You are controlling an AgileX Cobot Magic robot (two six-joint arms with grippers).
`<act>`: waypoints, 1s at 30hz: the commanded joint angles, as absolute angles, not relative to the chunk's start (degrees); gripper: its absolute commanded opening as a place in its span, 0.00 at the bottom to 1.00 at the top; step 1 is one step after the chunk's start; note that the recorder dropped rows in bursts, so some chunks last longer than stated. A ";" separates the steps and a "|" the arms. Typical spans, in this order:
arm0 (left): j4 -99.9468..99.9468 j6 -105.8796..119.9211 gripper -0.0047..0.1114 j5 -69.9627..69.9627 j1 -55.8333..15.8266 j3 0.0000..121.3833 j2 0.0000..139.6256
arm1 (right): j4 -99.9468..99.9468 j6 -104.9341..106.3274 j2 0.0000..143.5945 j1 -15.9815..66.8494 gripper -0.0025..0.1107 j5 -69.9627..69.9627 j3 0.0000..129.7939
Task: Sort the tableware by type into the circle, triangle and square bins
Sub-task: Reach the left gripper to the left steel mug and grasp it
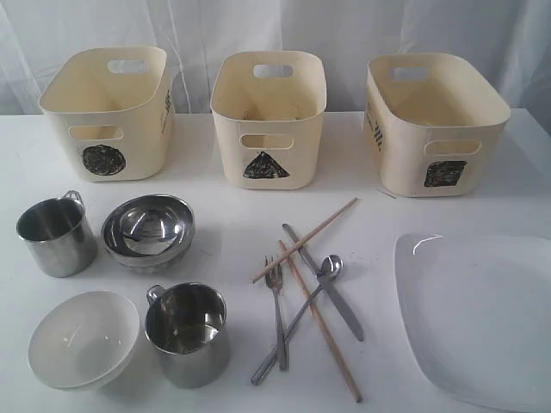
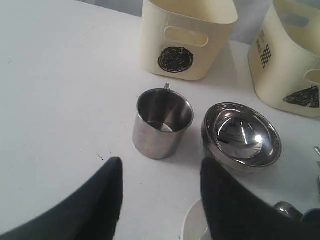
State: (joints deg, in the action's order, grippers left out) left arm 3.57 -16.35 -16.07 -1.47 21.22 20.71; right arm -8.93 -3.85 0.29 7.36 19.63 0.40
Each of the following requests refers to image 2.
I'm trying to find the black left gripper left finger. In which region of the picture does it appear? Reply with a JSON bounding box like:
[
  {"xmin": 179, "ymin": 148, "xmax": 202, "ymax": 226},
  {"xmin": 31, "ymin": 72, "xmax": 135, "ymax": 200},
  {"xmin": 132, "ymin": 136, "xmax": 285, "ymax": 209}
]
[{"xmin": 1, "ymin": 157, "xmax": 123, "ymax": 240}]

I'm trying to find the large steel mug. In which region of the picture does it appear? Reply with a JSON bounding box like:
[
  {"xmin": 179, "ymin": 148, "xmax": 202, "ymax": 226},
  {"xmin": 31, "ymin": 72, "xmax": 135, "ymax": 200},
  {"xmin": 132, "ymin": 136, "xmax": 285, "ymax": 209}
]
[{"xmin": 274, "ymin": 201, "xmax": 320, "ymax": 225}]

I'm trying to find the steel fork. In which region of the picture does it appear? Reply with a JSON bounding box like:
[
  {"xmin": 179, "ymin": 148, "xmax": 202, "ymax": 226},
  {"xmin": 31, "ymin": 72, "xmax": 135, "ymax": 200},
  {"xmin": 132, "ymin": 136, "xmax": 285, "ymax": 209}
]
[{"xmin": 314, "ymin": 146, "xmax": 320, "ymax": 168}]

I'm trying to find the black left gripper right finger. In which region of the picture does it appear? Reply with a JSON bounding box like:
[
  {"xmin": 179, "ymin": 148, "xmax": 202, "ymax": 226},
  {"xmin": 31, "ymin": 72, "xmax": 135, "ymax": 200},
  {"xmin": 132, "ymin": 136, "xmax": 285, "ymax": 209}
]
[{"xmin": 200, "ymin": 157, "xmax": 320, "ymax": 240}]

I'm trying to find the cream bin with circle mark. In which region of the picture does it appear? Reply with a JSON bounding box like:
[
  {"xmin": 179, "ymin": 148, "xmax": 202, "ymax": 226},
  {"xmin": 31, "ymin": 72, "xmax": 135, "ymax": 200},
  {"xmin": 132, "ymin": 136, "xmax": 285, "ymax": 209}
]
[{"xmin": 140, "ymin": 0, "xmax": 239, "ymax": 81}]

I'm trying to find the steel bowl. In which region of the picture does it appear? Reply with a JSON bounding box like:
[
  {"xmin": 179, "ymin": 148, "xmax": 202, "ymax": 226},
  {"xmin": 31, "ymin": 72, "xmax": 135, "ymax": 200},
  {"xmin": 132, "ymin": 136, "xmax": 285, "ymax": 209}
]
[{"xmin": 201, "ymin": 102, "xmax": 282, "ymax": 174}]

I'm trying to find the white ceramic bowl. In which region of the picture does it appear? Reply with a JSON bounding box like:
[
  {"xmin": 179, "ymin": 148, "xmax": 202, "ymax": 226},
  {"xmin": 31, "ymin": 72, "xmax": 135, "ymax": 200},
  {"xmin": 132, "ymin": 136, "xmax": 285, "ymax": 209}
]
[{"xmin": 180, "ymin": 198, "xmax": 212, "ymax": 240}]

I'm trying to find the cream bin with triangle mark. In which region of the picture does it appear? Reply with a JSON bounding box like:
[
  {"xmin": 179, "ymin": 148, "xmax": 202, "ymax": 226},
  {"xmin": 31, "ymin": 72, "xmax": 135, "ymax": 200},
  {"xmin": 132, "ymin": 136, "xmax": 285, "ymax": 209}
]
[{"xmin": 248, "ymin": 0, "xmax": 320, "ymax": 118}]

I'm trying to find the small steel cup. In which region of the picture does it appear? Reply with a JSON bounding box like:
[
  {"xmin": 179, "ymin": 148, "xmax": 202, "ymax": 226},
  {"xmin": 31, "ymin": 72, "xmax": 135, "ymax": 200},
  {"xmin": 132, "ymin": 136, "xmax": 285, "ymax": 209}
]
[{"xmin": 132, "ymin": 83, "xmax": 194, "ymax": 160}]

